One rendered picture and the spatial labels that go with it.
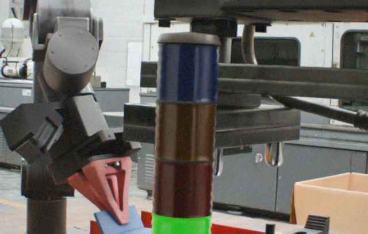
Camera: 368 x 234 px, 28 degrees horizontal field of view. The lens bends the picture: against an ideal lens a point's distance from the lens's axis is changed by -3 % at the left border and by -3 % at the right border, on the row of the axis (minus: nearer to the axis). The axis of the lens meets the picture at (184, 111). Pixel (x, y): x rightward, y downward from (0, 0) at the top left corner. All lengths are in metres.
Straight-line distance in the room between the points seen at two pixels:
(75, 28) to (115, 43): 9.07
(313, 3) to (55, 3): 0.40
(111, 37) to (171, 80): 9.52
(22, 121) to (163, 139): 0.37
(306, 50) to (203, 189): 5.43
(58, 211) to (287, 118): 0.46
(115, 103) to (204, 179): 7.67
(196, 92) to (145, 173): 6.42
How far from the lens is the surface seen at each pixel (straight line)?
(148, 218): 1.14
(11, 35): 8.84
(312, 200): 3.15
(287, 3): 0.64
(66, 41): 0.81
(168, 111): 0.45
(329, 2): 0.62
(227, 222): 1.39
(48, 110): 0.82
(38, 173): 1.09
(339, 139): 5.69
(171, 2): 0.73
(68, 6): 0.92
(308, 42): 5.86
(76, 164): 0.85
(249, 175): 6.14
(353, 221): 3.06
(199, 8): 0.71
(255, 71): 0.68
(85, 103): 0.85
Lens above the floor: 1.17
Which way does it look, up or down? 3 degrees down
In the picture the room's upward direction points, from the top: 2 degrees clockwise
